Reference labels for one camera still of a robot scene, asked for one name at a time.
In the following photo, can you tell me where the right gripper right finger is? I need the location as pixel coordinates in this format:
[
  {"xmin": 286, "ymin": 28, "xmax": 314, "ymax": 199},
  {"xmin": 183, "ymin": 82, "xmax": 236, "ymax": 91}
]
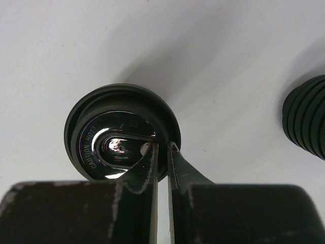
[{"xmin": 168, "ymin": 142, "xmax": 321, "ymax": 243}]

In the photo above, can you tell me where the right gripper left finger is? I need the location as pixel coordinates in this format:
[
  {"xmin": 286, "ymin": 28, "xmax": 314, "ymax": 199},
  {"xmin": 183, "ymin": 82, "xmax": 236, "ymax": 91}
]
[{"xmin": 1, "ymin": 143, "xmax": 158, "ymax": 243}]

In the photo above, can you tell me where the black cup lid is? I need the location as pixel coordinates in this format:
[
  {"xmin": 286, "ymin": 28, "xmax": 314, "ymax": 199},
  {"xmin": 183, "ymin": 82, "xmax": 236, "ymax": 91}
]
[{"xmin": 63, "ymin": 83, "xmax": 181, "ymax": 180}]

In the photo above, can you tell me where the black ribbed cup stack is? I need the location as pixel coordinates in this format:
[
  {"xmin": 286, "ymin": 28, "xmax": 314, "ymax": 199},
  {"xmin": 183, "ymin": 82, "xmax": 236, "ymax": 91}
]
[{"xmin": 282, "ymin": 75, "xmax": 324, "ymax": 160}]

